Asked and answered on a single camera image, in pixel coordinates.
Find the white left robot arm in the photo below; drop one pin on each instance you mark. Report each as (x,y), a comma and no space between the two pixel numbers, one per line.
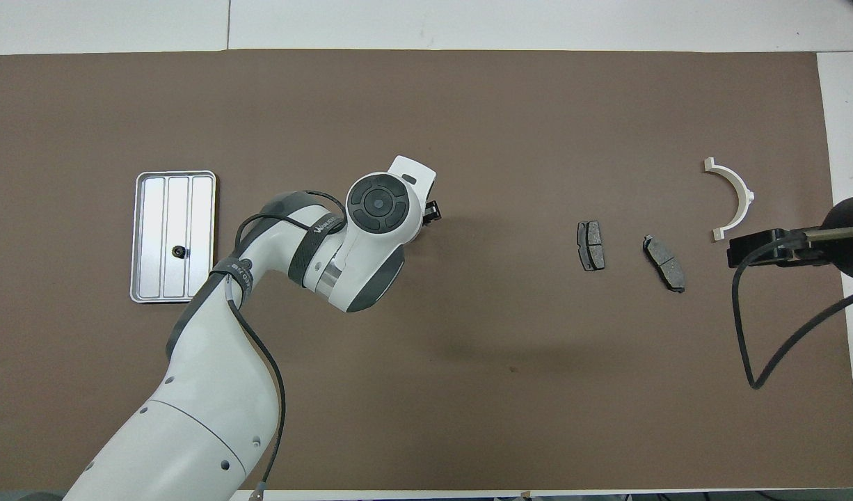
(204,390)

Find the long dark brake pad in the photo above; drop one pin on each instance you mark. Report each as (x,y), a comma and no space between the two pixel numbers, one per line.
(665,263)

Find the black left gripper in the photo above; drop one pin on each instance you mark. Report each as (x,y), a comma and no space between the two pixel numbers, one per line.
(425,214)

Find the white semicircular bracket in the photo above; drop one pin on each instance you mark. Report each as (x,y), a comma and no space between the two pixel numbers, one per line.
(741,191)

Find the brown table mat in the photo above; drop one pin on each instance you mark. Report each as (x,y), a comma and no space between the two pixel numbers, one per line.
(510,390)

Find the short dark brake pad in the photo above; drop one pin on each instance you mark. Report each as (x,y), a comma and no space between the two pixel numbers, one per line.
(591,245)

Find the silver metal tray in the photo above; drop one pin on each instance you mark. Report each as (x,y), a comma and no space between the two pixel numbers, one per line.
(155,236)

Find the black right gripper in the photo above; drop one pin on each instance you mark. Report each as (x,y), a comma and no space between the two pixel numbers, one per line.
(847,257)

